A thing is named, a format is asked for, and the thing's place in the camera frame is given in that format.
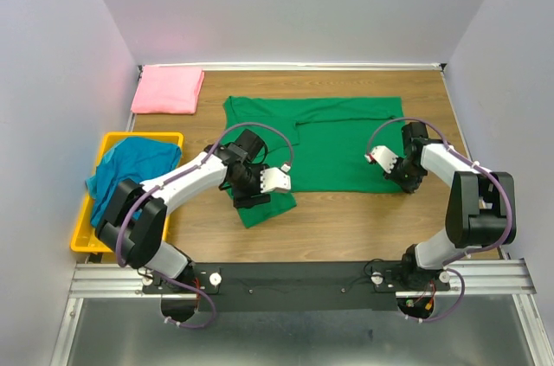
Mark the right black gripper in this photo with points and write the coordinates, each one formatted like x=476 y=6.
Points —
x=407 y=186

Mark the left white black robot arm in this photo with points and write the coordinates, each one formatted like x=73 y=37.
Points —
x=132 y=224

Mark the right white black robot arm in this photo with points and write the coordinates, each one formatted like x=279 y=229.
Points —
x=480 y=215

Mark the green polo t-shirt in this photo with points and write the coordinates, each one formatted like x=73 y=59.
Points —
x=325 y=138

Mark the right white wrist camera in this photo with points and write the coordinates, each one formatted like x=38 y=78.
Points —
x=383 y=156

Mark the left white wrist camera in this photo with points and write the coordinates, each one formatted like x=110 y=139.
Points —
x=274 y=180

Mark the folded pink t-shirt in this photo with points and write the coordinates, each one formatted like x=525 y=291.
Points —
x=168 y=90

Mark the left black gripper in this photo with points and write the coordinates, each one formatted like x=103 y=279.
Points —
x=243 y=200

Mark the crumpled blue t-shirt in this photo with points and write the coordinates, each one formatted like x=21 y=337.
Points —
x=134 y=158

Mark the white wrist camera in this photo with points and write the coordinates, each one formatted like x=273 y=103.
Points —
x=274 y=180
x=383 y=156

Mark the aluminium frame rail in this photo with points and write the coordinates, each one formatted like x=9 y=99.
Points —
x=482 y=277

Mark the yellow plastic bin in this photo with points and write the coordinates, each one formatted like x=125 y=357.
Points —
x=84 y=240

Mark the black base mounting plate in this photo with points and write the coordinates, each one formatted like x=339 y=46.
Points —
x=379 y=285

